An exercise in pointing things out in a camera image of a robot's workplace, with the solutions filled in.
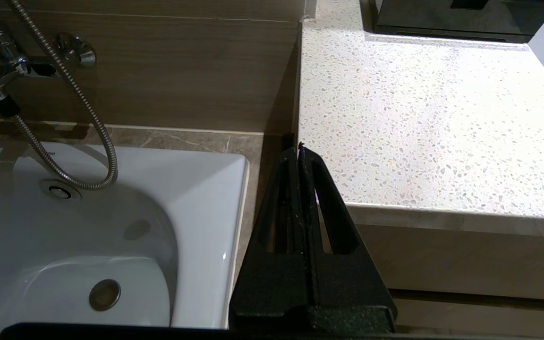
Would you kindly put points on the bathtub drain plug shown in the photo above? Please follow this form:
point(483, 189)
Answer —
point(105, 294)

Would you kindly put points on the wooden vanity cabinet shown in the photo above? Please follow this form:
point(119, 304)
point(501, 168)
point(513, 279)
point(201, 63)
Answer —
point(465, 264)

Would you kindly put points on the white bathtub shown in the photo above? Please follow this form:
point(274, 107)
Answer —
point(182, 212)

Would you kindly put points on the black box drawer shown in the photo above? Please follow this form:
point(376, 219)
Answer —
point(442, 19)

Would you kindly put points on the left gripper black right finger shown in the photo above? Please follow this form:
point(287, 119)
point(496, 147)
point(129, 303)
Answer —
point(352, 293)

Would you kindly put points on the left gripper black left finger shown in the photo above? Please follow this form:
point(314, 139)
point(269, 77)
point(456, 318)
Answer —
point(262, 293)

